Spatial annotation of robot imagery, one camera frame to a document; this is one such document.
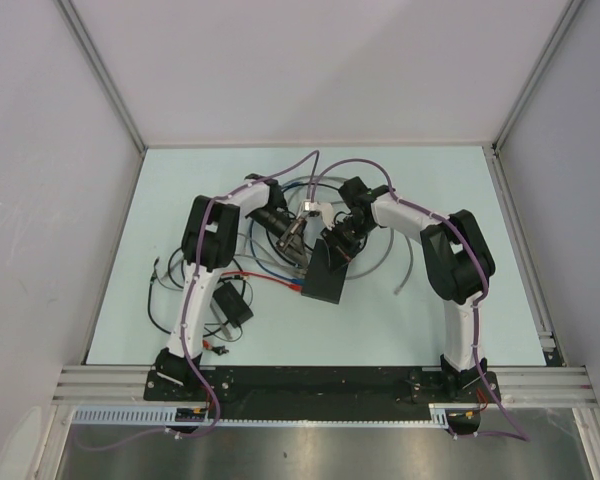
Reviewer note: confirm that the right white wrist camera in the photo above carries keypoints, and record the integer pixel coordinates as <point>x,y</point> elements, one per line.
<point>326,212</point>

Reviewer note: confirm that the black power adapter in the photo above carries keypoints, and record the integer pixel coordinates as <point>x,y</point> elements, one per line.
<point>232,305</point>

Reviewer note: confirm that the grey slotted cable duct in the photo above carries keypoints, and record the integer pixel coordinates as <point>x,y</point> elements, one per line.
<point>182,417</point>

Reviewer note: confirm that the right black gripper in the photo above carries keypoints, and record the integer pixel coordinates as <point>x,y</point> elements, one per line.
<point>340,253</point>

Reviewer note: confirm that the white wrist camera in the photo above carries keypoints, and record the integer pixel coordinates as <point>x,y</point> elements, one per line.
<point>326,212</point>
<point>308,208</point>

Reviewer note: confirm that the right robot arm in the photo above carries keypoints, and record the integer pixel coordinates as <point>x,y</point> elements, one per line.
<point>458,264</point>

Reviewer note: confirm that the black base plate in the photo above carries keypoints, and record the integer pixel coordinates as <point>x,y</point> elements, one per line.
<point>332,394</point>

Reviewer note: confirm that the black network switch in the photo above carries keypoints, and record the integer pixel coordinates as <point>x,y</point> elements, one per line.
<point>320,282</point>

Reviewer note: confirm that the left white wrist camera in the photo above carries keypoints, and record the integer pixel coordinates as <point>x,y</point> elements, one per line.
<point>308,208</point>

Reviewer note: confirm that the aluminium front rail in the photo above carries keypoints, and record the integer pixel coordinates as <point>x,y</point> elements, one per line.
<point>532,387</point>

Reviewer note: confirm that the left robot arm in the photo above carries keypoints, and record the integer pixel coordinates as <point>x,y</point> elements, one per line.
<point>208,245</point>

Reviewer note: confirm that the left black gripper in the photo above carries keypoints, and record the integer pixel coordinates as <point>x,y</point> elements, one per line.
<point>292,244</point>

